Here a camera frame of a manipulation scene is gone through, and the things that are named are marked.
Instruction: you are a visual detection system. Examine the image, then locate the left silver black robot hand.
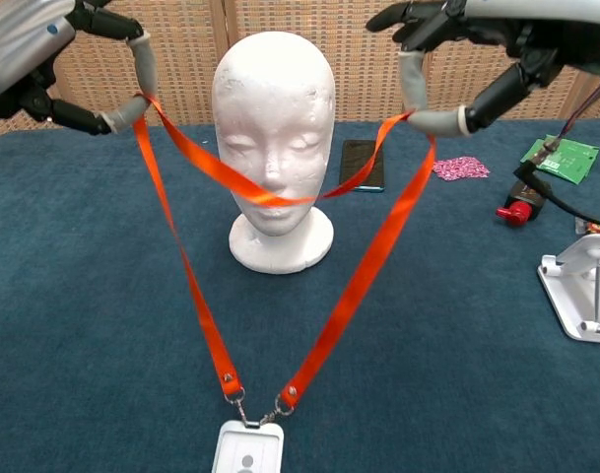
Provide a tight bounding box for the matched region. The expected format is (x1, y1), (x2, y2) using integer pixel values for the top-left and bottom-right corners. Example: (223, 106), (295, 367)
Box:
(0, 0), (159, 137)

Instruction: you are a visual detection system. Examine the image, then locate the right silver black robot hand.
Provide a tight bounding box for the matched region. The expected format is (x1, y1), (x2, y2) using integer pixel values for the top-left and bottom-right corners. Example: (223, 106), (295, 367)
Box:
(366, 0), (600, 137)

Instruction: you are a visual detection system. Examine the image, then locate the orange lanyard with badge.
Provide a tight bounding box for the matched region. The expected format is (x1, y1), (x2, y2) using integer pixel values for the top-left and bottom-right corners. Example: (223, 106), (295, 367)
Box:
(131, 91), (437, 413)

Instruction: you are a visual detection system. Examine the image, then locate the white badge card holder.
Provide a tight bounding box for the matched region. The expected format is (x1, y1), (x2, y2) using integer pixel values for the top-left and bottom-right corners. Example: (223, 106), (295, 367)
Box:
(210, 418), (285, 473)

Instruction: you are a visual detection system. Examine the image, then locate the white mannequin head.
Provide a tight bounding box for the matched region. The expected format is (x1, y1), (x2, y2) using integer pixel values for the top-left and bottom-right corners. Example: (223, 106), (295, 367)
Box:
(211, 31), (337, 273)

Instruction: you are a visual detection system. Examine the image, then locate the green foil packet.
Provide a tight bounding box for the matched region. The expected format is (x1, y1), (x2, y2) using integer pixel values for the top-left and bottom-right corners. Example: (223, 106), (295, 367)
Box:
(519, 133), (600, 186)

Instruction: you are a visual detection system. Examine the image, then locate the pink patterned packet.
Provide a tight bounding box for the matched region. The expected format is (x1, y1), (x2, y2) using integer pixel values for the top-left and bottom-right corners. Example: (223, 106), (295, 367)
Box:
(431, 155), (492, 182)

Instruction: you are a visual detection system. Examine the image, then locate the black pouch with red cap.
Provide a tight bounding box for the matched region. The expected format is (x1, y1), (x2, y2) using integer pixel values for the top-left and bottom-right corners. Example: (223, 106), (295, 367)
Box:
(495, 176), (553, 228)

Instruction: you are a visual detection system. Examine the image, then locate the black phone case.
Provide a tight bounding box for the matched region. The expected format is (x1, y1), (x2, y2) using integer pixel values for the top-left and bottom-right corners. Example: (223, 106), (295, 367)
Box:
(338, 139), (385, 193)

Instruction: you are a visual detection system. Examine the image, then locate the woven wicker folding screen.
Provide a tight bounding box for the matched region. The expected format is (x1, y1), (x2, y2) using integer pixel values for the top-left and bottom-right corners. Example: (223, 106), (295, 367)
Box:
(0, 0), (600, 144)

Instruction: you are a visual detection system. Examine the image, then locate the teal carpet table cover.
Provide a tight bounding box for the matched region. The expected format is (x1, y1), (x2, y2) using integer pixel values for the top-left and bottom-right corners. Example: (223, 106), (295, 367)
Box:
(0, 117), (600, 473)

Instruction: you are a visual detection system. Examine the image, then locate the white folding phone stand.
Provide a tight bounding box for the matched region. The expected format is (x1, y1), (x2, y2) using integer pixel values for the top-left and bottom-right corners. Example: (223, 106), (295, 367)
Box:
(535, 233), (600, 345)

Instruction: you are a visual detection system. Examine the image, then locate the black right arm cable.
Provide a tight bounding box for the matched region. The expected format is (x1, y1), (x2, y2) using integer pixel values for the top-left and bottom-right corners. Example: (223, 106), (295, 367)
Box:
(513, 162), (600, 231)

